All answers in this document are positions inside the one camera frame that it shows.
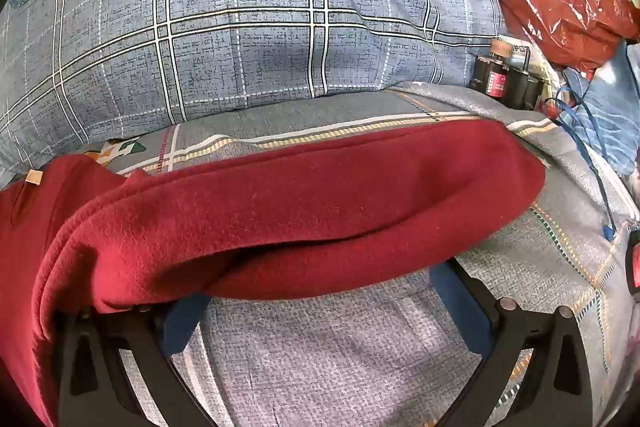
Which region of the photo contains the blue plaid shirt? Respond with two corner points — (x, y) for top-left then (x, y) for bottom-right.
(0, 0), (507, 182)

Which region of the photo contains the black bottle with red label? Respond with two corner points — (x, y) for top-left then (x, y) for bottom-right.
(468, 38), (512, 102)

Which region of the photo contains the blue cord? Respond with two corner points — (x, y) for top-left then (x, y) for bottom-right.
(554, 79), (620, 242)

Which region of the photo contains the black and red device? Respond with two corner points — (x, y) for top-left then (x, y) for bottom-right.
(625, 227), (640, 304)

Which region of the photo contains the grey striped garment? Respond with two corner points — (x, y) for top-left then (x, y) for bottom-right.
(0, 79), (640, 427)

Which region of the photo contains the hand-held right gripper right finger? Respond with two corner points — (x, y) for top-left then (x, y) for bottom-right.
(430, 259), (596, 427)

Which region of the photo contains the dark red fleece garment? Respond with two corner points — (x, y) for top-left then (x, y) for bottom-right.
(0, 119), (547, 427)

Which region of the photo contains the plain black bottle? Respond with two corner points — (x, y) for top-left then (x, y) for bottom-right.
(506, 66), (547, 110)

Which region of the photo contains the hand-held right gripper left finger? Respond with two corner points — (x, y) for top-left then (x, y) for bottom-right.
(59, 291), (217, 427)

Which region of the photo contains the blue cloth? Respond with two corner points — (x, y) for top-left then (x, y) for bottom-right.
(564, 41), (640, 178)

